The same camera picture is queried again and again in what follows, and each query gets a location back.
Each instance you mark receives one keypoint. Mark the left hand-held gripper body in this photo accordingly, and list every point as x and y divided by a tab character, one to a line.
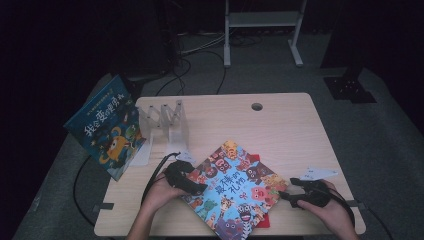
178	175

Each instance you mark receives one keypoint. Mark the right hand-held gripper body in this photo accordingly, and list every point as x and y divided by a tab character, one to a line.
316	195

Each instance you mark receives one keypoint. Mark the colourful animals picture book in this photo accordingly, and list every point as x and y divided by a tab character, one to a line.
233	190

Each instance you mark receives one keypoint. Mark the red picture book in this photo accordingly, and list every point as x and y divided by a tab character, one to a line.
265	221

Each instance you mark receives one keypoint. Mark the white expandable book rack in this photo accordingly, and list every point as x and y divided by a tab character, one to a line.
173	133

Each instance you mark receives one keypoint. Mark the blue monster picture book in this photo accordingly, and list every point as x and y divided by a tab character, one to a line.
106	130

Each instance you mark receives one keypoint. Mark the person's right hand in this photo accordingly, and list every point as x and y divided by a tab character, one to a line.
335	215

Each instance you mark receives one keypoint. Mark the person's left hand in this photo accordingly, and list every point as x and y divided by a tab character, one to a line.
160	196

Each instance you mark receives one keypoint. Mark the grey tape strip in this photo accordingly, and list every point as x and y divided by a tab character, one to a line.
104	206
356	203

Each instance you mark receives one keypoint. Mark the black metal stand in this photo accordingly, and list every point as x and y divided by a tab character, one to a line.
135	88
350	88

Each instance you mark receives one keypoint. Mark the dark cabinet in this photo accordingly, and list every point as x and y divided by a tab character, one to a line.
146	46

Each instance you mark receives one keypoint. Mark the white metal frame stand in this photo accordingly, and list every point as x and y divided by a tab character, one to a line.
263	19

